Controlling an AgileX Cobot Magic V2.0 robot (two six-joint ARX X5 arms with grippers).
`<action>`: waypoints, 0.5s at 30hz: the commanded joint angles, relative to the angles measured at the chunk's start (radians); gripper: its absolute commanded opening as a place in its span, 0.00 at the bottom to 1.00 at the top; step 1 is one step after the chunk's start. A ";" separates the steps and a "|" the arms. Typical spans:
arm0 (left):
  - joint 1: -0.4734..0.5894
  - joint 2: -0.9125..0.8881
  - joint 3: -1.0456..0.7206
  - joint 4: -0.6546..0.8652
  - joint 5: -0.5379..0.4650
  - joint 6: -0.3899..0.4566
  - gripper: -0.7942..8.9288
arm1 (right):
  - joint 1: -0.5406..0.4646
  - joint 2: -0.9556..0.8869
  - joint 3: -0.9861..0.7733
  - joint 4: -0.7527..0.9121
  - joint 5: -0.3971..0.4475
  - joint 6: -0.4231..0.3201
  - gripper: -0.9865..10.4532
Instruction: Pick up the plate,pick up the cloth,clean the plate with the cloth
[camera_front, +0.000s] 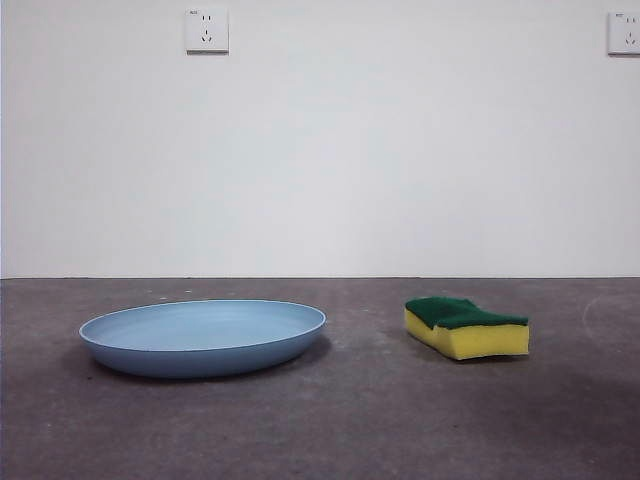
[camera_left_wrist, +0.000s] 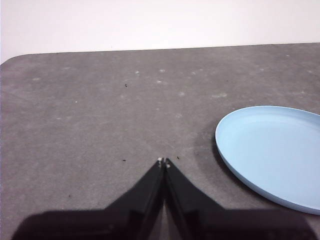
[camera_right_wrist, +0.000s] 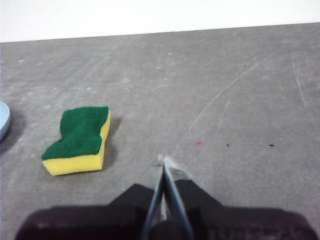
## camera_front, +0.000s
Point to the white wall power socket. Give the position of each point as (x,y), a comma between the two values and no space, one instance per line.
(625,32)
(207,30)

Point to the light blue round plate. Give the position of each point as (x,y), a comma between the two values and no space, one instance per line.
(200,330)

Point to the yellow sponge with green scourer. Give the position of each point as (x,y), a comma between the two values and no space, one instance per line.
(480,342)

